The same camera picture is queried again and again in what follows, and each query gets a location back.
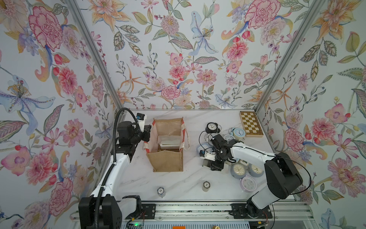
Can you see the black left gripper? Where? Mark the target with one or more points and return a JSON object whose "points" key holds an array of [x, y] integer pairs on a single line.
{"points": [[146, 133]]}

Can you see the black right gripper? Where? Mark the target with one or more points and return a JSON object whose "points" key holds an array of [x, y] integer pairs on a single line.
{"points": [[216, 166]]}

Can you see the white rectangular clock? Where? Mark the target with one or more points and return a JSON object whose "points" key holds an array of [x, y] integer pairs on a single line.
{"points": [[206, 163]]}

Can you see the white digital alarm clock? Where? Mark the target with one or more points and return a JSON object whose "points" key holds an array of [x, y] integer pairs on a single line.
{"points": [[169, 139]]}

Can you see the grey rectangular mirror clock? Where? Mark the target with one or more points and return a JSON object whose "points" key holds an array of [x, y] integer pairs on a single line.
{"points": [[169, 146]]}

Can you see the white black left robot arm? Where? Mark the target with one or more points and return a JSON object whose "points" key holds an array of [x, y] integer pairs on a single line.
{"points": [[102, 209]]}

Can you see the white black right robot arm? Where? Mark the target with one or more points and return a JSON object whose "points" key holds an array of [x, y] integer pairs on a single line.
{"points": [[282, 177]]}

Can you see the small white square clock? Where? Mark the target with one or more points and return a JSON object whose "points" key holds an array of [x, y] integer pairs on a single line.
{"points": [[244, 163]]}

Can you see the silver round alarm clock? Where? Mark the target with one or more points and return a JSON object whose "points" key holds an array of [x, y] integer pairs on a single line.
{"points": [[229, 137]]}

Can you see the black twin bell alarm clock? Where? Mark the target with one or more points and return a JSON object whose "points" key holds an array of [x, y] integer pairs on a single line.
{"points": [[212, 128]]}

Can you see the light blue twin bell clock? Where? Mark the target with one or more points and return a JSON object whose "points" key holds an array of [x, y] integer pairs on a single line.
{"points": [[238, 133]]}

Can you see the pink round alarm clock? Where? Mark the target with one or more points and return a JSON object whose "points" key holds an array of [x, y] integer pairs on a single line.
{"points": [[248, 184]]}

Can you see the small silver cylinder clock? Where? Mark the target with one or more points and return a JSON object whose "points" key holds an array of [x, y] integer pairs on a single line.
{"points": [[161, 192]]}

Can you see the wooden chess board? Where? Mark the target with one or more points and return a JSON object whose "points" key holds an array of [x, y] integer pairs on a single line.
{"points": [[251, 124]]}

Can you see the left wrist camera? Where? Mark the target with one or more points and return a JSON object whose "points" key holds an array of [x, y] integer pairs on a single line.
{"points": [[140, 121]]}

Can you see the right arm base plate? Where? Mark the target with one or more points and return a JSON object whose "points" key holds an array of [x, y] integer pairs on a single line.
{"points": [[245, 211]]}

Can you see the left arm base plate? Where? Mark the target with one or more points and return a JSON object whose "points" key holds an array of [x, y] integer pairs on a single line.
{"points": [[145, 211]]}

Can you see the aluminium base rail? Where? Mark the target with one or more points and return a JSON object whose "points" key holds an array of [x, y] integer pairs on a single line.
{"points": [[223, 211]]}

